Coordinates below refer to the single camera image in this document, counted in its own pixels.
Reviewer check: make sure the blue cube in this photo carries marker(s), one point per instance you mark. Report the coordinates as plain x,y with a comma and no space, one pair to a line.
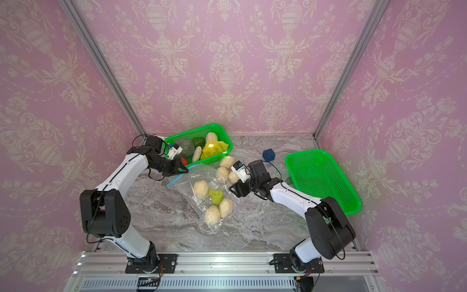
269,155

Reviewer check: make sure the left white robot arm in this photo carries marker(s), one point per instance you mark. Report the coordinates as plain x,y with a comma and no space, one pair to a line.
105,216

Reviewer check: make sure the dark green melon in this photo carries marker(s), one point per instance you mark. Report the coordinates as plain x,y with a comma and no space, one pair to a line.
188,148

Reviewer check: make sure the green basket with produce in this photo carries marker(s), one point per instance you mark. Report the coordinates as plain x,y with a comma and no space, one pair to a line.
202,132

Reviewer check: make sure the cream pear outside bag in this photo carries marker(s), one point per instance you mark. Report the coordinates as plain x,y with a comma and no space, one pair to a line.
227,162

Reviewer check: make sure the yellow-green lettuce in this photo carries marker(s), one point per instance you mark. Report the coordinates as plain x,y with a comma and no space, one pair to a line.
214,148

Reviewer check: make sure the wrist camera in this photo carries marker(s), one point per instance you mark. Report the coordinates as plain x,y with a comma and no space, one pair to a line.
241,170
174,151

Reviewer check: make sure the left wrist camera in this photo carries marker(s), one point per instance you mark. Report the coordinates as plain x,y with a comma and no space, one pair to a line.
174,151

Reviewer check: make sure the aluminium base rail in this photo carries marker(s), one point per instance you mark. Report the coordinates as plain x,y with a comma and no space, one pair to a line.
238,271

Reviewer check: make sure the clear zip-top bag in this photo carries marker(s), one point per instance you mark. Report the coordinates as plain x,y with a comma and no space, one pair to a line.
208,213

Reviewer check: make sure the pale cucumber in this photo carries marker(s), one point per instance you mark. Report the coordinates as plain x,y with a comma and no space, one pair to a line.
197,154

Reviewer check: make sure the green pear in bag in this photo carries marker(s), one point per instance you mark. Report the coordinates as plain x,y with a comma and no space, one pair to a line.
216,196

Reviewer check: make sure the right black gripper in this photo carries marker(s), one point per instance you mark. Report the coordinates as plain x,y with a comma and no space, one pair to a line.
246,187

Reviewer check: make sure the empty green basket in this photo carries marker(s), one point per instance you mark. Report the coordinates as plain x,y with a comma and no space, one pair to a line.
316,173

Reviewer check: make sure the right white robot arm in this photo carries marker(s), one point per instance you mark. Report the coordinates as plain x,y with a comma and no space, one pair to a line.
330,230

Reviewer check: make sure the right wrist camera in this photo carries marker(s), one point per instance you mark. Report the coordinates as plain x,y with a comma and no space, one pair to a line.
241,170

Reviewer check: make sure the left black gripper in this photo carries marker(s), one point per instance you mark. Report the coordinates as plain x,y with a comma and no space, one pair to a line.
175,170

